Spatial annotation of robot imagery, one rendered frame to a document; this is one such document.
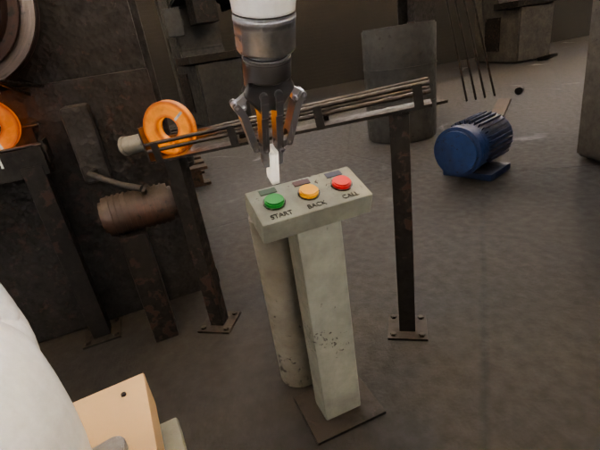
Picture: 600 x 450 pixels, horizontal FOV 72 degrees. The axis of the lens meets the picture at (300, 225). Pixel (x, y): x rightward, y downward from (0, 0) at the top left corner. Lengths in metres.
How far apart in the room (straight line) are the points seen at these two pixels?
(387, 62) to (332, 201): 2.67
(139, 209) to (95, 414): 0.74
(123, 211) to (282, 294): 0.57
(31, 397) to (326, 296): 0.60
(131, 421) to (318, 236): 0.45
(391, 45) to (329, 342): 2.73
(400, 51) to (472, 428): 2.77
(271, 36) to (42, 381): 0.49
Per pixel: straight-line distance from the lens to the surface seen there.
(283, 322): 1.09
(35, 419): 0.48
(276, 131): 0.72
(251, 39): 0.62
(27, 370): 0.48
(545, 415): 1.22
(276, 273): 1.01
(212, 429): 1.21
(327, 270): 0.88
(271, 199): 0.81
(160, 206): 1.33
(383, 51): 3.43
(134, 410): 0.71
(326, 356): 1.01
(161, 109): 1.26
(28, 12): 1.46
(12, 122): 1.50
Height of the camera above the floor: 0.88
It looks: 24 degrees down
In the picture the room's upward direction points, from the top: 9 degrees counter-clockwise
